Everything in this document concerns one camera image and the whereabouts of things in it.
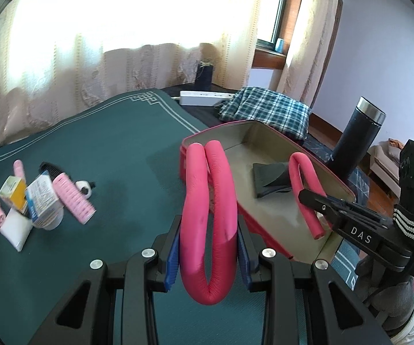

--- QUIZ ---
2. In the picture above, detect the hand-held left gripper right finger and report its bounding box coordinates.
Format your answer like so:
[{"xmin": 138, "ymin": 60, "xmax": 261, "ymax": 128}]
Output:
[{"xmin": 236, "ymin": 216, "xmax": 394, "ymax": 345}]

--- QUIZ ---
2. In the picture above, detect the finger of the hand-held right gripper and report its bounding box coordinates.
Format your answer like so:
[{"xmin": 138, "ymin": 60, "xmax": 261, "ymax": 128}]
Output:
[{"xmin": 298, "ymin": 189, "xmax": 394, "ymax": 230}]

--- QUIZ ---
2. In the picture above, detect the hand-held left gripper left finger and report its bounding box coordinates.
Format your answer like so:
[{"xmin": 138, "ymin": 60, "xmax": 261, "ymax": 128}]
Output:
[{"xmin": 27, "ymin": 215, "xmax": 182, "ymax": 345}]

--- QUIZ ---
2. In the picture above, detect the large pink foam curler rod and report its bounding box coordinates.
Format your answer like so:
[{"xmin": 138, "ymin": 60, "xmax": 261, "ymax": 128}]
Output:
[{"xmin": 179, "ymin": 140, "xmax": 238, "ymax": 306}]

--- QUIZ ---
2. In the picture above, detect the red storage box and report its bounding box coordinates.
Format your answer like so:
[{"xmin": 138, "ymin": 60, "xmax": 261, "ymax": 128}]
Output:
[{"xmin": 179, "ymin": 119, "xmax": 357, "ymax": 264}]

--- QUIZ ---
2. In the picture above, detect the thin pink foam curler rod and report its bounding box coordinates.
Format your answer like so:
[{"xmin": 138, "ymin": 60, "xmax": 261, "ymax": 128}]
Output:
[{"xmin": 288, "ymin": 153, "xmax": 326, "ymax": 239}]

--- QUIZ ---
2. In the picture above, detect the panda toy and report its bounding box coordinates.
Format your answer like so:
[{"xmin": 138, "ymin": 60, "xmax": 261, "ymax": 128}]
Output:
[{"xmin": 76, "ymin": 180, "xmax": 96, "ymax": 196}]

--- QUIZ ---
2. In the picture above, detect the person's right hand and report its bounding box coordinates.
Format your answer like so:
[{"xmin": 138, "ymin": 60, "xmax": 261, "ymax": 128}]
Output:
[{"xmin": 358, "ymin": 259, "xmax": 414, "ymax": 331}]

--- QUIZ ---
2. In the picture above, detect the beige sofa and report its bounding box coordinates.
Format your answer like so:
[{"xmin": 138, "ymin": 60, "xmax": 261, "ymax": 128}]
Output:
[{"xmin": 369, "ymin": 138, "xmax": 409, "ymax": 198}]

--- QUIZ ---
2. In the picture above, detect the blue patterned rug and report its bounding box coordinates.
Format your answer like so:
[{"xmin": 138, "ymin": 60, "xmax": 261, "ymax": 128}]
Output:
[{"xmin": 333, "ymin": 169, "xmax": 373, "ymax": 292}]

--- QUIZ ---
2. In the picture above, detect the black thermos bottle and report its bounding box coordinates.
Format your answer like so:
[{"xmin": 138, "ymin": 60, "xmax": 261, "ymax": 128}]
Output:
[{"xmin": 327, "ymin": 96, "xmax": 386, "ymax": 180}]

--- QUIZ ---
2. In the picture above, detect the dark grey folded cloth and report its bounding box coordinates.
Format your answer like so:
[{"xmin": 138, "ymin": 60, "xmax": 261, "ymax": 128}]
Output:
[{"xmin": 252, "ymin": 162, "xmax": 294, "ymax": 198}]

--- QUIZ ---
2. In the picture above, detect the white round container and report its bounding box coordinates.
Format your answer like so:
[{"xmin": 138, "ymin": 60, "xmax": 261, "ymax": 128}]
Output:
[{"xmin": 34, "ymin": 212, "xmax": 64, "ymax": 231}]

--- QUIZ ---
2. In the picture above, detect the green plaid cloth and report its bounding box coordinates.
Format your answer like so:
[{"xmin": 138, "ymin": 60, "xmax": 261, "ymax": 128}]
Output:
[{"xmin": 214, "ymin": 86, "xmax": 313, "ymax": 141}]

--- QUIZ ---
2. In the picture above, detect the green table mat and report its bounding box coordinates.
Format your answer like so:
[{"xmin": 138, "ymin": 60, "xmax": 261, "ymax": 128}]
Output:
[{"xmin": 0, "ymin": 89, "xmax": 301, "ymax": 345}]

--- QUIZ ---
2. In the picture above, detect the blue and white carton box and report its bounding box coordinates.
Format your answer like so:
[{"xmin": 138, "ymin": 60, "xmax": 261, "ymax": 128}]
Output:
[{"xmin": 25, "ymin": 172, "xmax": 62, "ymax": 223}]

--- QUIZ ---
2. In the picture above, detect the black comb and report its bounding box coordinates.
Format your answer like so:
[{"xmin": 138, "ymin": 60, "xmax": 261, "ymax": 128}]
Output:
[{"xmin": 38, "ymin": 162, "xmax": 64, "ymax": 180}]

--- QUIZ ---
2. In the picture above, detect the white square packet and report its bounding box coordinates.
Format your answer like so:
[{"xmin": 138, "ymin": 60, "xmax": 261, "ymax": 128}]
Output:
[{"xmin": 0, "ymin": 210, "xmax": 33, "ymax": 252}]

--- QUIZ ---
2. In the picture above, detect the white power strip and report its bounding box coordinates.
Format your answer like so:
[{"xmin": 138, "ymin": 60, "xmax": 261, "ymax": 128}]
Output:
[{"xmin": 179, "ymin": 91, "xmax": 234, "ymax": 106}]

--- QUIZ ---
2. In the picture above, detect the beige lace curtain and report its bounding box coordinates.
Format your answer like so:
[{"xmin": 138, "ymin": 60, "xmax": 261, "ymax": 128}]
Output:
[
  {"xmin": 277, "ymin": 0, "xmax": 342, "ymax": 105},
  {"xmin": 0, "ymin": 0, "xmax": 261, "ymax": 152}
]

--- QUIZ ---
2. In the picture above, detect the yellow carton box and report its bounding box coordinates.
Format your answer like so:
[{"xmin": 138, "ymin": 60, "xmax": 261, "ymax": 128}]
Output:
[{"xmin": 0, "ymin": 175, "xmax": 28, "ymax": 212}]

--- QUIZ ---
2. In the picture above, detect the dark blue small bag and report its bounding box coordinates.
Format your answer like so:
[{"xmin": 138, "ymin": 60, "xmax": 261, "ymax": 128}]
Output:
[{"xmin": 195, "ymin": 59, "xmax": 213, "ymax": 87}]

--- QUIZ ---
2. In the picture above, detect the wooden window frame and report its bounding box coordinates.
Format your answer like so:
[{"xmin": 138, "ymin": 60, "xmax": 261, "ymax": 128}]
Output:
[{"xmin": 252, "ymin": 0, "xmax": 306, "ymax": 69}]

